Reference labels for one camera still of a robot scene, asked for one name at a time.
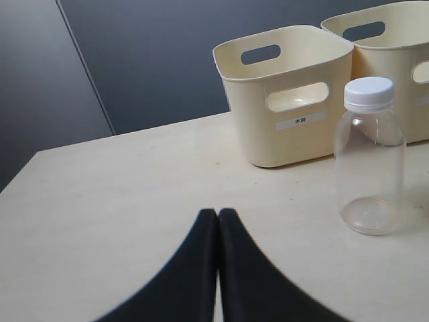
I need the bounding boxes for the clear plastic bottle white cap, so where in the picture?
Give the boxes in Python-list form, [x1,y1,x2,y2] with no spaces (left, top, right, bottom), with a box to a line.
[334,76,406,235]

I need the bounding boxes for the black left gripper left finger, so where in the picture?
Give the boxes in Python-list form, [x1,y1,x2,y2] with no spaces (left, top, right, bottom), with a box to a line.
[99,209,219,321]

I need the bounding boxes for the middle cream plastic bin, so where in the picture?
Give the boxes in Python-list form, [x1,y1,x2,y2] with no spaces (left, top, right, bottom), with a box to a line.
[321,7,428,143]

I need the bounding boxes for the cream plastic bin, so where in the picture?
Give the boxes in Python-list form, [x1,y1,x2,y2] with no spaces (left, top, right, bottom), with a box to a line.
[321,7,428,143]
[212,25,354,168]

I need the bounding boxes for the left cream plastic bin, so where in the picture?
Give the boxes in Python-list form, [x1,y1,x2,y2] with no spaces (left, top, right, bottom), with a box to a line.
[212,25,354,168]

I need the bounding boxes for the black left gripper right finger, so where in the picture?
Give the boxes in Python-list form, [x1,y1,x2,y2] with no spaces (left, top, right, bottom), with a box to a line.
[219,208,346,321]

